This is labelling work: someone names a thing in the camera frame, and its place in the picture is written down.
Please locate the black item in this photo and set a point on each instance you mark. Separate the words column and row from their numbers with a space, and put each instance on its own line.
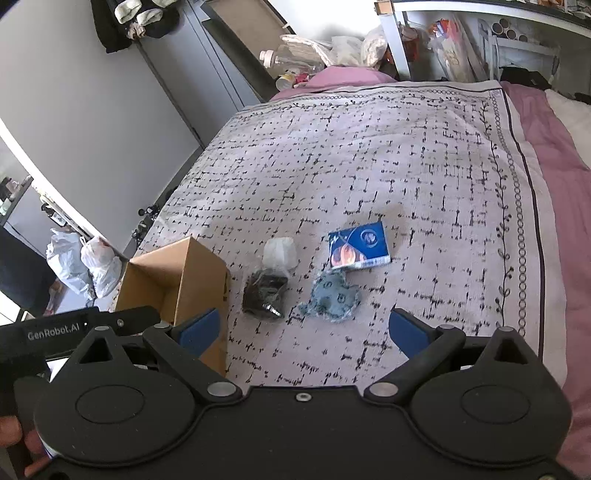
column 267, row 278

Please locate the blue-grey fabric piece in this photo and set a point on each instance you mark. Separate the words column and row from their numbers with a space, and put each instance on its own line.
column 332, row 298

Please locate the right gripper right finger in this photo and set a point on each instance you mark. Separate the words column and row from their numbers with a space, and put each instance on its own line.
column 428, row 350

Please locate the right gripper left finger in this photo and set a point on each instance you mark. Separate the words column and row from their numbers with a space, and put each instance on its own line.
column 178, row 348

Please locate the blue snack packet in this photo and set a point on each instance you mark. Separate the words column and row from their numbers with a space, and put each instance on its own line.
column 360, row 247

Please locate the white wire rack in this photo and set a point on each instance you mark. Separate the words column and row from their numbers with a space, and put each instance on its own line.
column 500, row 41

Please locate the white desk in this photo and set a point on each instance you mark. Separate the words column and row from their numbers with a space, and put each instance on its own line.
column 393, row 14

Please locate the clear plastic bottle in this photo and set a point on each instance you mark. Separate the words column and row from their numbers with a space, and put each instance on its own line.
column 282, row 60

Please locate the white plastic bag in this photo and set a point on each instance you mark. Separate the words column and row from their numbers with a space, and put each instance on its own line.
column 104, row 265
column 63, row 255

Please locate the brown cardboard box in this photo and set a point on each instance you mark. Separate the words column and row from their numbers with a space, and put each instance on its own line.
column 181, row 281

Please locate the hanging dark clothes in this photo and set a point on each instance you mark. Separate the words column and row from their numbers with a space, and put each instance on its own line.
column 120, row 23

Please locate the brown board leaning on wall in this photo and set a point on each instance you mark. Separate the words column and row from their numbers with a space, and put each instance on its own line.
column 243, row 29

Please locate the pink bed sheet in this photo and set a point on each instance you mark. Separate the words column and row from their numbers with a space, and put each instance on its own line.
column 563, row 207

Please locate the white pillow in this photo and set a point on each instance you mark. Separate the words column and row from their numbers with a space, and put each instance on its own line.
column 572, row 128

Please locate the patterned white bed blanket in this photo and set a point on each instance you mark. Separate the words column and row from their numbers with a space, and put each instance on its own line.
column 224, row 203

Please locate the person's hand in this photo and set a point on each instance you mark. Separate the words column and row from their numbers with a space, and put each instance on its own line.
column 11, row 434

